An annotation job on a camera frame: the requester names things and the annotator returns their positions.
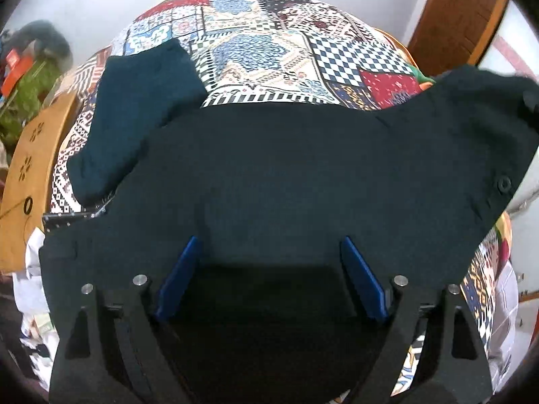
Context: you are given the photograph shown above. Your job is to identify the black pants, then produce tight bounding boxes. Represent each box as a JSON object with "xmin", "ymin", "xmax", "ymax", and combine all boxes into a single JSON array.
[{"xmin": 39, "ymin": 67, "xmax": 538, "ymax": 403}]

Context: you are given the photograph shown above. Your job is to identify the dark teal folded garment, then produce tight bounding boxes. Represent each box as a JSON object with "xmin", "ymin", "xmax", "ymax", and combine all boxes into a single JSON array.
[{"xmin": 67, "ymin": 39, "xmax": 208, "ymax": 207}]

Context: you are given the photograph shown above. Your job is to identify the patchwork patterned bedsheet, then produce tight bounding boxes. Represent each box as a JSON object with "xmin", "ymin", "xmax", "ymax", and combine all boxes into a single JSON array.
[{"xmin": 59, "ymin": 0, "xmax": 493, "ymax": 403}]

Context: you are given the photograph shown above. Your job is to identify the green patterned storage bag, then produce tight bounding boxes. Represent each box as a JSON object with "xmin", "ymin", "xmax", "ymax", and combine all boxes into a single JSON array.
[{"xmin": 1, "ymin": 59, "xmax": 60, "ymax": 148}]

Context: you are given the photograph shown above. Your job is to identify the grey plush toy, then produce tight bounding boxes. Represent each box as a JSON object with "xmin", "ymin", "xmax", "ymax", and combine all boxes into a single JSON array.
[{"xmin": 1, "ymin": 20, "xmax": 73, "ymax": 72}]

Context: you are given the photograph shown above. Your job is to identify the orange box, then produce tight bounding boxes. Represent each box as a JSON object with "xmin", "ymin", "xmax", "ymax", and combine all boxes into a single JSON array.
[{"xmin": 1, "ymin": 48, "xmax": 34, "ymax": 98}]

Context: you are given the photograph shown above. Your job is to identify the wooden door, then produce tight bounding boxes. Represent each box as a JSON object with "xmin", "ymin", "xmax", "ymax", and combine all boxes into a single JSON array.
[{"xmin": 408, "ymin": 0, "xmax": 509, "ymax": 77}]

